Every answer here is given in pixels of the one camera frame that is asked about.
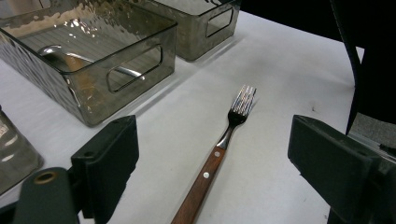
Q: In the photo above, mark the metal spoon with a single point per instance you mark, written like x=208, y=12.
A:
x=51, y=51

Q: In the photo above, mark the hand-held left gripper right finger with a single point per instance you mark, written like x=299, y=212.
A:
x=330, y=165

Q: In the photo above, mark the metal floor rail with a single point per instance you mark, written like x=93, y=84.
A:
x=373, y=143

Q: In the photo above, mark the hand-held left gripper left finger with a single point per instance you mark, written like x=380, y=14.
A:
x=106, y=165

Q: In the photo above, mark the black curtain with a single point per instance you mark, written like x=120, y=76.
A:
x=295, y=15

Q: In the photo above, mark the black stand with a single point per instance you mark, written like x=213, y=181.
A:
x=345, y=37

